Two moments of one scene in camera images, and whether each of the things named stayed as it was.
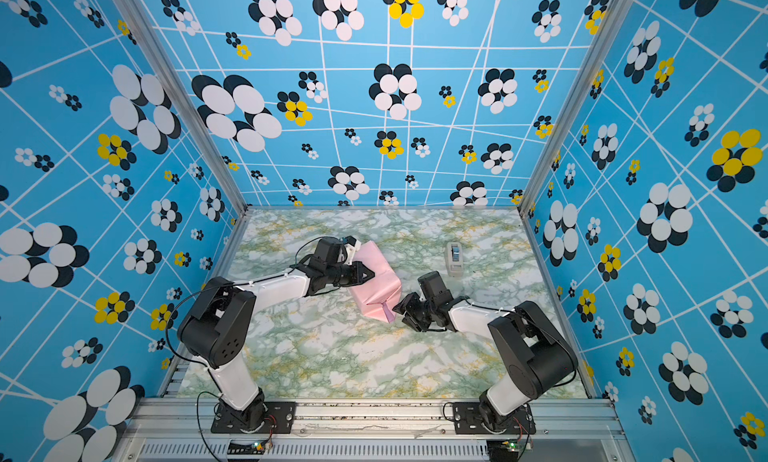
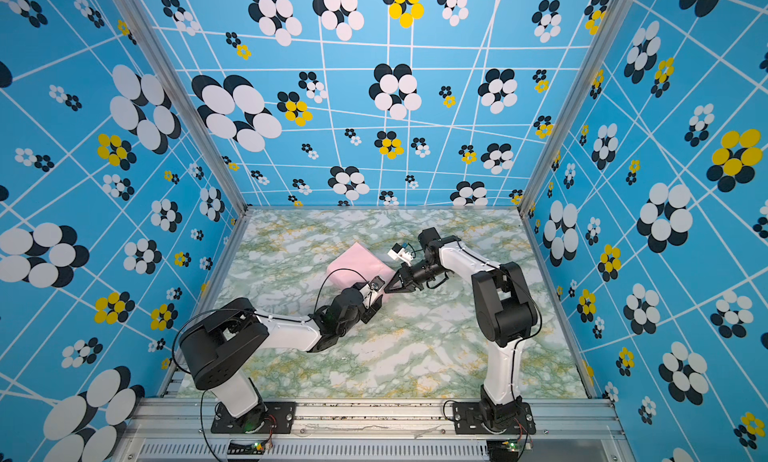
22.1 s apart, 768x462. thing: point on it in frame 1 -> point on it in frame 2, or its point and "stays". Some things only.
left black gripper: [358, 269] -> [372, 311]
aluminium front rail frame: [156, 430] stays
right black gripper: [408, 305] -> [407, 276]
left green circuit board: [235, 448] stays
